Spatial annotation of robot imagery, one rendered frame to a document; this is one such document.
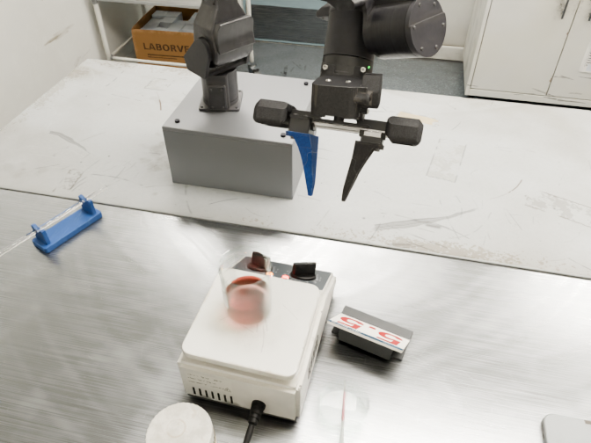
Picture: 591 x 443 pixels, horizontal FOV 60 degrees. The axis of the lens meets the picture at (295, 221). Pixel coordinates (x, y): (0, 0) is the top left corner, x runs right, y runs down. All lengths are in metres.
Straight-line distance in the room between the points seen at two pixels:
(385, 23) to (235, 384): 0.39
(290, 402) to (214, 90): 0.48
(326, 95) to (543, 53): 2.51
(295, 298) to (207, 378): 0.12
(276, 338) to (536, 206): 0.51
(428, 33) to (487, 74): 2.46
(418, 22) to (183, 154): 0.44
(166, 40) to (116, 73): 1.54
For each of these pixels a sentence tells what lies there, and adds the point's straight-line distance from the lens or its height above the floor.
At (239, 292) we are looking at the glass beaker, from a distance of 0.50.
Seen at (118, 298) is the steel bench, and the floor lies 0.90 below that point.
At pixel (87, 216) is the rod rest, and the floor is 0.91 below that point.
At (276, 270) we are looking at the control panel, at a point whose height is 0.95.
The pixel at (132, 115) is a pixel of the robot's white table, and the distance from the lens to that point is 1.08.
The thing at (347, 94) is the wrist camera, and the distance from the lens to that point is 0.51.
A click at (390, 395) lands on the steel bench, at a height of 0.90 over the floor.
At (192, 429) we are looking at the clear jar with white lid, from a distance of 0.50.
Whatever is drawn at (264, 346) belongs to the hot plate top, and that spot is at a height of 0.99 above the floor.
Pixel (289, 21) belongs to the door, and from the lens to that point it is 3.58.
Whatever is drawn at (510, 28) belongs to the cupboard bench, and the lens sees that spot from 2.91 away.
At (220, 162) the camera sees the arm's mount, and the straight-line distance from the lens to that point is 0.81.
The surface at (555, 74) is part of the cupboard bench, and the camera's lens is 3.04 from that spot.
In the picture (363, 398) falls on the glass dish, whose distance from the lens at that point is 0.59.
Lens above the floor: 1.42
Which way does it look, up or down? 42 degrees down
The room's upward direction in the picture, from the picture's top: straight up
